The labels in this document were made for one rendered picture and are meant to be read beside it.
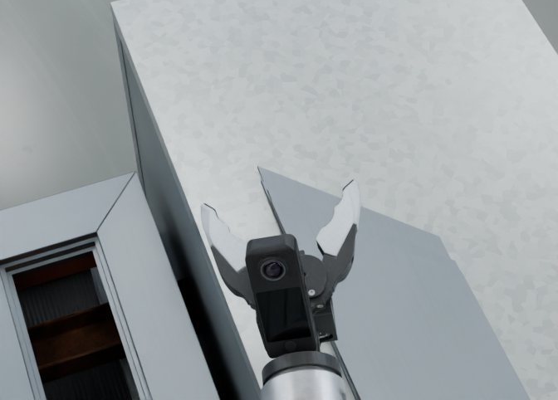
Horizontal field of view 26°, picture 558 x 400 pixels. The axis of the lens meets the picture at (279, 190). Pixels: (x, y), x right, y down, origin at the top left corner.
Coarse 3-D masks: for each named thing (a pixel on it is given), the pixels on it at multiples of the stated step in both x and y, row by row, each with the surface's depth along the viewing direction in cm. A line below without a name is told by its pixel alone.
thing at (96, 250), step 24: (72, 240) 186; (96, 240) 187; (0, 264) 184; (24, 264) 185; (48, 264) 186; (96, 264) 186; (120, 312) 180; (24, 336) 179; (120, 336) 179; (24, 360) 174; (144, 384) 173
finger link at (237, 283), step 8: (216, 256) 113; (224, 264) 113; (224, 272) 112; (232, 272) 112; (240, 272) 112; (224, 280) 112; (232, 280) 112; (240, 280) 112; (248, 280) 111; (232, 288) 111; (240, 288) 111; (248, 288) 111; (240, 296) 112; (248, 296) 110; (248, 304) 111
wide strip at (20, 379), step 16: (0, 272) 182; (0, 288) 180; (0, 304) 179; (0, 320) 177; (0, 336) 176; (16, 336) 176; (0, 352) 174; (16, 352) 174; (0, 368) 173; (16, 368) 173; (0, 384) 171; (16, 384) 171
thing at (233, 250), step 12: (204, 204) 118; (204, 216) 117; (216, 216) 116; (204, 228) 116; (216, 228) 115; (228, 228) 115; (216, 240) 114; (228, 240) 114; (240, 240) 114; (228, 252) 113; (240, 252) 113; (240, 264) 113
